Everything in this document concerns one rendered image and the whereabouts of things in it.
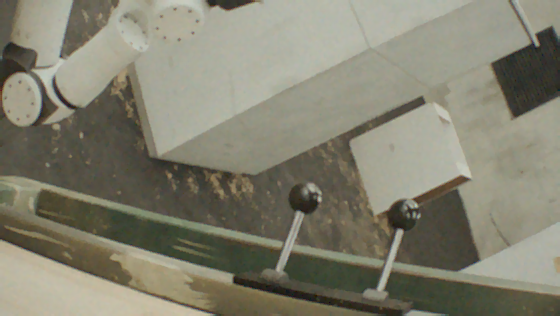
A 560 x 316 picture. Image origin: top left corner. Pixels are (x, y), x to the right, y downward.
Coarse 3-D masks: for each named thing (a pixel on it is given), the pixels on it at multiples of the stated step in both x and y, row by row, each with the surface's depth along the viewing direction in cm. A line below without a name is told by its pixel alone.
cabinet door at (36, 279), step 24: (0, 240) 94; (0, 264) 82; (24, 264) 85; (48, 264) 87; (0, 288) 72; (24, 288) 75; (48, 288) 77; (72, 288) 80; (96, 288) 82; (120, 288) 84; (0, 312) 64; (24, 312) 66; (48, 312) 68; (72, 312) 71; (96, 312) 73; (120, 312) 75; (144, 312) 76; (168, 312) 78; (192, 312) 80
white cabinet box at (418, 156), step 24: (408, 120) 572; (432, 120) 563; (360, 144) 587; (384, 144) 579; (408, 144) 570; (432, 144) 562; (456, 144) 597; (360, 168) 585; (384, 168) 577; (408, 168) 568; (432, 168) 560; (456, 168) 551; (384, 192) 575; (408, 192) 566; (432, 192) 578; (384, 216) 594
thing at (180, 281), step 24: (0, 216) 104; (24, 216) 105; (24, 240) 102; (48, 240) 100; (72, 240) 98; (96, 240) 99; (72, 264) 98; (96, 264) 96; (120, 264) 94; (144, 264) 93; (168, 264) 93; (192, 264) 95; (144, 288) 93; (168, 288) 91; (192, 288) 90; (216, 288) 89; (240, 288) 87; (216, 312) 89; (240, 312) 87; (264, 312) 86; (288, 312) 85; (312, 312) 84; (336, 312) 83; (360, 312) 82
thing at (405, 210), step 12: (396, 204) 87; (408, 204) 86; (396, 216) 86; (408, 216) 86; (396, 228) 87; (408, 228) 87; (396, 240) 86; (396, 252) 86; (384, 264) 85; (384, 276) 84; (372, 300) 83; (384, 300) 82
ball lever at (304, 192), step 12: (288, 192) 93; (300, 192) 91; (312, 192) 91; (300, 204) 91; (312, 204) 91; (300, 216) 91; (288, 228) 91; (288, 240) 90; (288, 252) 90; (276, 264) 89; (264, 276) 88; (276, 276) 87
